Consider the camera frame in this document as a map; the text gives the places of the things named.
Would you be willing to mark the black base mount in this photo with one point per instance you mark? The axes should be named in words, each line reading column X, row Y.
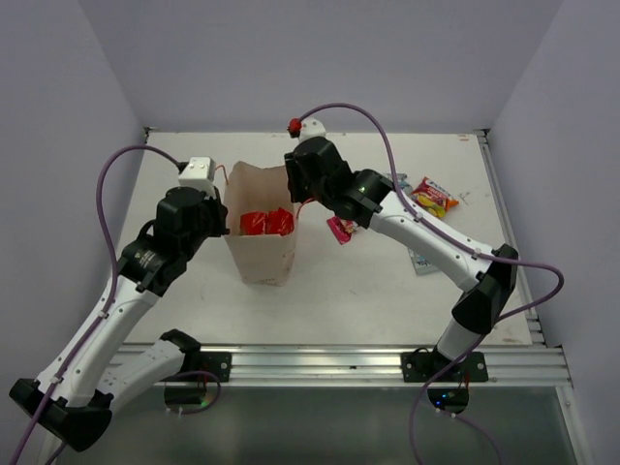
column 450, row 392
column 198, row 385

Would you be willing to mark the aluminium front rail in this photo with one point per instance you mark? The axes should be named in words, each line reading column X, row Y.
column 382, row 367

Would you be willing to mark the pink small snack packet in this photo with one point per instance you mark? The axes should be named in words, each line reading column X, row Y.
column 342, row 230

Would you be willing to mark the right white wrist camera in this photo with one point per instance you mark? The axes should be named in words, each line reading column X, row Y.
column 305, row 129

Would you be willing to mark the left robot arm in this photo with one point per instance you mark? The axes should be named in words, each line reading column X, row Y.
column 76, row 397

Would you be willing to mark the printed bear paper bag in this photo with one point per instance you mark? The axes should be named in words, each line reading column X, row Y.
column 260, row 259

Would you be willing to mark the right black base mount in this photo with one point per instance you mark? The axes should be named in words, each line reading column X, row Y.
column 450, row 392

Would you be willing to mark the silver blue snack packet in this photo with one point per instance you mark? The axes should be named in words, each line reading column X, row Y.
column 402, row 180

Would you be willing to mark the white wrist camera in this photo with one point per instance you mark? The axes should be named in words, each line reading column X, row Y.
column 198, row 173
column 305, row 129

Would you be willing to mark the orange fruit candy bag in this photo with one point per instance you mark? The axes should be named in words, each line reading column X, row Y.
column 433, row 198

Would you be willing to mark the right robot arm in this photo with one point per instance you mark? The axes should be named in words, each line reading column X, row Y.
column 486, row 277

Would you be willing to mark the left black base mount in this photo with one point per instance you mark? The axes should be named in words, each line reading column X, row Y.
column 198, row 385

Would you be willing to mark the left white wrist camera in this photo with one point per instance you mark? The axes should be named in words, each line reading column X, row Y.
column 198, row 173

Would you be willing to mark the large red candy bag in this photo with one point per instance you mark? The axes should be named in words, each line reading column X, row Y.
column 253, row 223

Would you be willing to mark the silver blue flat packet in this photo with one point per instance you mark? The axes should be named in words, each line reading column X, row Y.
column 420, row 264

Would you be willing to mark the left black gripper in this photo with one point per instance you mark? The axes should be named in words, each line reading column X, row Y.
column 220, row 211

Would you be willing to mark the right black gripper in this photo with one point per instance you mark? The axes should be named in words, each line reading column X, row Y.
column 296, row 194

